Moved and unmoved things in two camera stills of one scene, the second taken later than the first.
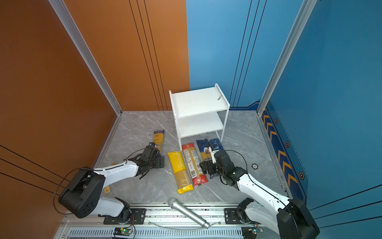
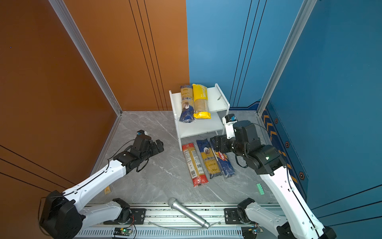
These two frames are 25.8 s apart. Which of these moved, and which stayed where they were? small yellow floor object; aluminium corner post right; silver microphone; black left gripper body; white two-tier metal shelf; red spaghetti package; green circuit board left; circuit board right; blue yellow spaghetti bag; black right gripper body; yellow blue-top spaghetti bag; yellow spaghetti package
Moved: black left gripper body; black right gripper body; yellow blue-top spaghetti bag; yellow spaghetti package
Stayed: red spaghetti package; aluminium corner post right; silver microphone; small yellow floor object; green circuit board left; blue yellow spaghetti bag; circuit board right; white two-tier metal shelf
